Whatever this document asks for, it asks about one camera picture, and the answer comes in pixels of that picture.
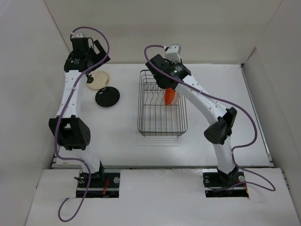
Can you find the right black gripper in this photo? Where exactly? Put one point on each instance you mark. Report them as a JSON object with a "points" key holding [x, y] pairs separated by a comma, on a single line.
{"points": [[171, 64]]}

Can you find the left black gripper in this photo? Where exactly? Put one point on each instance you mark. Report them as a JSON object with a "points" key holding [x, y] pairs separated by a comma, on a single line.
{"points": [[99, 57]]}

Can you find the cream plate with flowers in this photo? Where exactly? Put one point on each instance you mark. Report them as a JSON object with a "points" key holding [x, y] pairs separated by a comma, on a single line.
{"points": [[98, 80]]}

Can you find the orange plate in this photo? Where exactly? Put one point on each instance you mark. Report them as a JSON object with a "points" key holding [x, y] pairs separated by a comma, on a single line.
{"points": [[170, 96]]}

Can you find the clear glass plate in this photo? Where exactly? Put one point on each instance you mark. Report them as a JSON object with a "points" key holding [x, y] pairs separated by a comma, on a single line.
{"points": [[176, 98]]}

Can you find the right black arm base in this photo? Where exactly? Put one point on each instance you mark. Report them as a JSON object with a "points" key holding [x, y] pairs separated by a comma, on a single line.
{"points": [[215, 188]]}

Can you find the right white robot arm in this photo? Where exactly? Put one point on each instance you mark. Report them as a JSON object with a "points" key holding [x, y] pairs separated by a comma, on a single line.
{"points": [[221, 119]]}

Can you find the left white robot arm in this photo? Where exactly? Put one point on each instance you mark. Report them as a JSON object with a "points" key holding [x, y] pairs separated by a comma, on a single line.
{"points": [[72, 135]]}

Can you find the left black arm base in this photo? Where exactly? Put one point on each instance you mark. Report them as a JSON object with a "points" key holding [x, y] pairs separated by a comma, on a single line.
{"points": [[105, 187]]}

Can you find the black plate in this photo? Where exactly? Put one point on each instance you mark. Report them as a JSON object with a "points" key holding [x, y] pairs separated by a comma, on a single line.
{"points": [[107, 96]]}

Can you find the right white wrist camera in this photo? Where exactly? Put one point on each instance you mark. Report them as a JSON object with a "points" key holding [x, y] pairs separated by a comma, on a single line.
{"points": [[172, 53]]}

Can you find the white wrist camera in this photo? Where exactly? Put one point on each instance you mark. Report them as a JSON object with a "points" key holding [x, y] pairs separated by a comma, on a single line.
{"points": [[172, 53], [79, 35]]}

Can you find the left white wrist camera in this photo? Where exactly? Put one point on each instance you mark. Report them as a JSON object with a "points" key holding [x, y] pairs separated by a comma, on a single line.
{"points": [[79, 35]]}

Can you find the grey wire dish rack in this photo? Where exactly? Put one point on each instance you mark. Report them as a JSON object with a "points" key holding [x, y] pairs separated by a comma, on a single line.
{"points": [[155, 118]]}

